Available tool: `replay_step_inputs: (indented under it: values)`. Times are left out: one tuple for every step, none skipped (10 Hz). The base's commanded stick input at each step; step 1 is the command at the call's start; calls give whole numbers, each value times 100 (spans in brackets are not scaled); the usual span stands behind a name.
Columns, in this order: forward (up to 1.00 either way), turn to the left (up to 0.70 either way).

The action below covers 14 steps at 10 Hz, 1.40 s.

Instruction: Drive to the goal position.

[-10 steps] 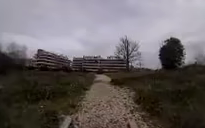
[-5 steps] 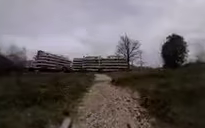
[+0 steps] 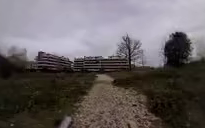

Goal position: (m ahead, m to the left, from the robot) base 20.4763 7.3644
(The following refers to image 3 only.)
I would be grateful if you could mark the bare tree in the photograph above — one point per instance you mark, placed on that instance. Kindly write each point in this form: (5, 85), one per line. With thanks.
(129, 50)

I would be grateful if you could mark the dark bushes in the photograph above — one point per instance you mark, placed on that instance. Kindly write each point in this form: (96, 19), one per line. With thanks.
(3, 65)

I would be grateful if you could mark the pale gravel path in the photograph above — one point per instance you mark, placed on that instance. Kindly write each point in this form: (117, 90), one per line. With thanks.
(107, 106)

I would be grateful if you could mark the rough grass field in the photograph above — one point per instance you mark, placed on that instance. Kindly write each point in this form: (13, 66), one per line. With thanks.
(33, 95)

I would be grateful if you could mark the robot's own part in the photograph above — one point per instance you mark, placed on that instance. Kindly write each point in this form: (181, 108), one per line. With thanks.
(65, 122)

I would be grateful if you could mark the tiered building with balconies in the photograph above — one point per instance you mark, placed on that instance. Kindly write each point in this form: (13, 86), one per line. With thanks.
(51, 62)

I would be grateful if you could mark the dark leafy tree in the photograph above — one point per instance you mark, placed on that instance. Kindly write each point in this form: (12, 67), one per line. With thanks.
(177, 49)

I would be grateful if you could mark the long tiered building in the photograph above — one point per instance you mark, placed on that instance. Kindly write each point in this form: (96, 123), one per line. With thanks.
(101, 63)

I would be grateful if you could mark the grassy bank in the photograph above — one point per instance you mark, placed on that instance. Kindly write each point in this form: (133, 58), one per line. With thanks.
(176, 93)

